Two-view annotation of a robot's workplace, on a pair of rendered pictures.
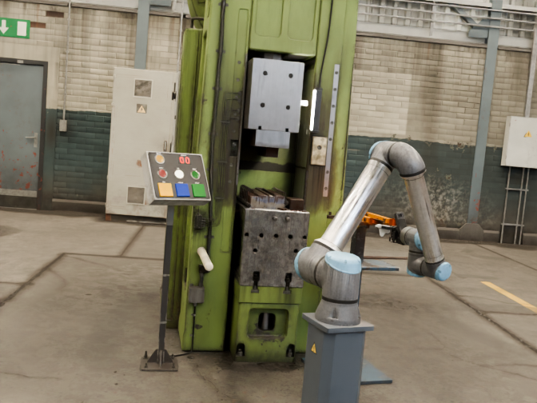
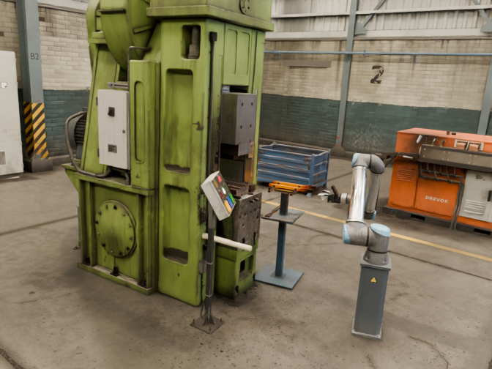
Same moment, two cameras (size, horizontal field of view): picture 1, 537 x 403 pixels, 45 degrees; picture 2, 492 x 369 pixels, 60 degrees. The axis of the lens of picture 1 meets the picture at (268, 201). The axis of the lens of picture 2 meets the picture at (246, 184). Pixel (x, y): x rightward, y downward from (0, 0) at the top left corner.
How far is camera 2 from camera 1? 3.00 m
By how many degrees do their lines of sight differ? 48
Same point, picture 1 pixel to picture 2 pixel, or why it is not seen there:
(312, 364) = (373, 288)
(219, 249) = not seen: hidden behind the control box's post
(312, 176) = (247, 165)
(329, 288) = (381, 247)
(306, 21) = (244, 61)
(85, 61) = not seen: outside the picture
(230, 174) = not seen: hidden behind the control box
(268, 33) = (230, 72)
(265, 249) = (247, 222)
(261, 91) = (241, 117)
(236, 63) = (217, 97)
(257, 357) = (242, 289)
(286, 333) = (252, 269)
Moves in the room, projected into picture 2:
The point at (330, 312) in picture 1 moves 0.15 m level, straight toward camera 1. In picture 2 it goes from (383, 258) to (402, 266)
